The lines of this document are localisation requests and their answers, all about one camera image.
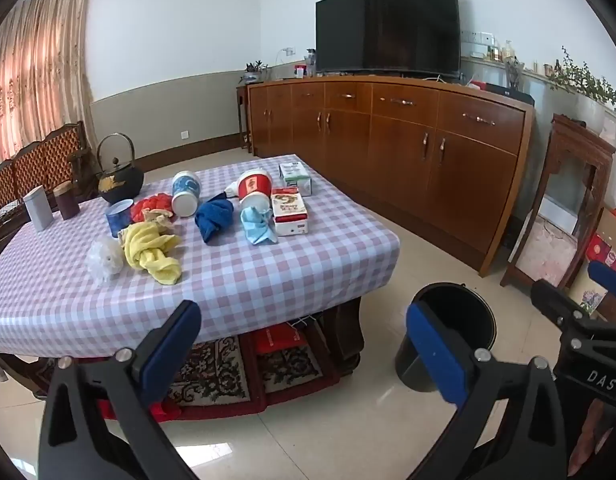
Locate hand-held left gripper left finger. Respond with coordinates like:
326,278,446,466
38,300,203,480

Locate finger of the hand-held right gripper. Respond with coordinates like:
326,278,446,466
587,260,616,301
530,279,596,334

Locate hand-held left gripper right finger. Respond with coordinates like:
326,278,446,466
406,302,569,480

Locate black plastic bucket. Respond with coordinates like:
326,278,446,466
394,282,496,393

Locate yellow cloth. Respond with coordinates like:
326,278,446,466
119,221,183,287

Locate white plastic wad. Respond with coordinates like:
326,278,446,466
85,237,125,281

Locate beige paper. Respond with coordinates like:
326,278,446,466
143,209,175,234

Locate small dark blue cup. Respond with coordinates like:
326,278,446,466
105,199,135,238

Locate red plastic bag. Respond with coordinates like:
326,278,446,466
130,192,176,223

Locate light blue cloth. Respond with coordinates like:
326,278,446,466
239,205,279,246

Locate blue white paper tub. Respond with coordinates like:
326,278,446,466
171,170,203,218

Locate red white carton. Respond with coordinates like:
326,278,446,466
270,186,310,237

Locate red white paper tub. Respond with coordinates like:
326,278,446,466
235,169,274,211

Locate green white carton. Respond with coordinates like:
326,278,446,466
279,162,314,197

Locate person's right hand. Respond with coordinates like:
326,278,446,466
569,401,616,479

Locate cardboard box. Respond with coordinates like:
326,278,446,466
583,207,616,281

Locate floral cream container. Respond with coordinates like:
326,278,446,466
570,270,609,315

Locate pink white padded bag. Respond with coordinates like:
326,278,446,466
515,215,579,286

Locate patterned red rug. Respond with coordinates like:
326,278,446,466
35,327,340,422

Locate red cushion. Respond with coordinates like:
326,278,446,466
253,322,311,357

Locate pink checked tablecloth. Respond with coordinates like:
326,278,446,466
0,154,403,361

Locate carved wooden stand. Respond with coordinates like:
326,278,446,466
500,114,616,289

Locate black iron teapot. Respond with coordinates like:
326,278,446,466
96,132,145,206

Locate brown canister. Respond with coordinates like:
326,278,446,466
53,181,80,221

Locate grey tin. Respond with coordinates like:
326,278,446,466
22,185,54,232

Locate trailing green plant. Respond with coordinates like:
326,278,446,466
550,47,616,112

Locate long wooden sideboard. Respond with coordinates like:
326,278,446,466
247,76,536,278

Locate black set-top box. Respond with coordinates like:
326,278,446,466
488,85,535,106

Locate glass vase with stems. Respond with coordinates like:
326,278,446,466
503,55,526,91

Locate wooden bench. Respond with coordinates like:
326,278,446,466
0,121,96,241

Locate small wooden side table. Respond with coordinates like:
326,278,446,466
235,84,254,153

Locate small potted plant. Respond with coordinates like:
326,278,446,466
240,60,269,85

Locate pink curtain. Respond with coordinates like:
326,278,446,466
0,0,96,171

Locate black flat television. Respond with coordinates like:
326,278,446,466
315,0,461,80

